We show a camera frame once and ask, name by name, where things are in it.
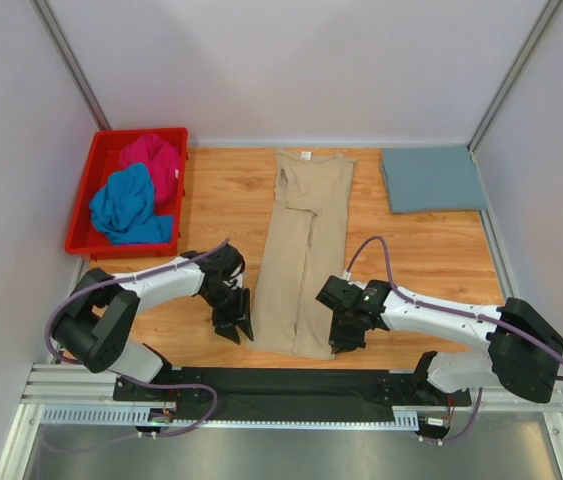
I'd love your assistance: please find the red plastic bin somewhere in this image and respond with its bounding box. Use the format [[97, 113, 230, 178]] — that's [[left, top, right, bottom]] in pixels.
[[64, 127, 188, 260]]

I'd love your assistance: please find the crumpled blue t shirt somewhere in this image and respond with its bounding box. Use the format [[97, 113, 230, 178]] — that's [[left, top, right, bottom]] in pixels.
[[89, 164, 174, 246]]

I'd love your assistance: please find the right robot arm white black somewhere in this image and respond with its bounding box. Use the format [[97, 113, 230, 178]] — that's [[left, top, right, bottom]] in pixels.
[[317, 276, 563, 404]]

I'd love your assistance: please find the right corner aluminium post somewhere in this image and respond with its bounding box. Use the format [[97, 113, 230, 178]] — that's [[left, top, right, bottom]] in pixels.
[[467, 0, 563, 154]]

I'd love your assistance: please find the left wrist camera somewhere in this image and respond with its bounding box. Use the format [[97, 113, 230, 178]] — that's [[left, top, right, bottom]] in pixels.
[[207, 244, 246, 288]]

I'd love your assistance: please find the folded grey-blue t shirt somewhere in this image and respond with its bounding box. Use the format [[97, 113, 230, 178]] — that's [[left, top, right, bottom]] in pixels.
[[380, 146, 487, 214]]

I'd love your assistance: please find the beige t shirt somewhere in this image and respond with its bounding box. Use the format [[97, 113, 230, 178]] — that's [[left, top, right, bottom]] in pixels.
[[250, 149, 355, 360]]

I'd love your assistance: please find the corner aluminium post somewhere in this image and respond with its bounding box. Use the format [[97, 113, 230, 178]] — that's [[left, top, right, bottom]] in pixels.
[[30, 0, 111, 131], [467, 0, 563, 154]]

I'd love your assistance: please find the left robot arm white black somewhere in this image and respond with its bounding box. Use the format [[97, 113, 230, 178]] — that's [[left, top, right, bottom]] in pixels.
[[44, 242, 254, 387]]

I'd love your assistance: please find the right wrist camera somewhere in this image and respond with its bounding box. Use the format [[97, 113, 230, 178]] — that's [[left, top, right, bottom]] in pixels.
[[316, 275, 363, 312]]

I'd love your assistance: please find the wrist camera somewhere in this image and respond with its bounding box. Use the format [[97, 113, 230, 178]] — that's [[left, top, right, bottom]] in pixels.
[[316, 275, 363, 312], [207, 244, 246, 288]]

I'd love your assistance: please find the aluminium frame rail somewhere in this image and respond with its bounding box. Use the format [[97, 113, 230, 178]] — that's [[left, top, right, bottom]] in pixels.
[[0, 364, 563, 479]]

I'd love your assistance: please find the left corner aluminium post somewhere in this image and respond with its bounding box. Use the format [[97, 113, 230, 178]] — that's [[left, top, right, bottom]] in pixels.
[[30, 0, 111, 131]]

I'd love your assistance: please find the white slotted cable duct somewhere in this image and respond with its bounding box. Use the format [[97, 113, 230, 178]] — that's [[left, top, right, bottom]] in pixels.
[[40, 405, 419, 432]]

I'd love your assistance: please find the crumpled magenta t shirt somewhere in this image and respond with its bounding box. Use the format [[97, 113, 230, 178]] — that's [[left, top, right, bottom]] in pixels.
[[119, 133, 181, 205]]

